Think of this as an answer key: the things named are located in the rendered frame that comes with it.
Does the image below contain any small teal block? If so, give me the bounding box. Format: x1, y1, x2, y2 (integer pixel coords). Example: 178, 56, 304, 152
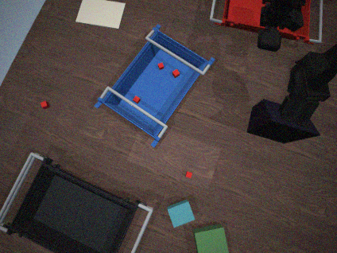
167, 199, 196, 228

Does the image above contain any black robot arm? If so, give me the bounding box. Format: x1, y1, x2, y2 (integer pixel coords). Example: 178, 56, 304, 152
273, 0, 337, 127

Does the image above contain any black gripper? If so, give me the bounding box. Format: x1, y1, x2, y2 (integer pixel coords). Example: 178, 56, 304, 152
257, 0, 292, 52

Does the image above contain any small red block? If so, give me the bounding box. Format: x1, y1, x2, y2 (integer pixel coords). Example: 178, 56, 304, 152
158, 62, 164, 70
172, 69, 180, 78
41, 101, 50, 109
133, 96, 140, 103

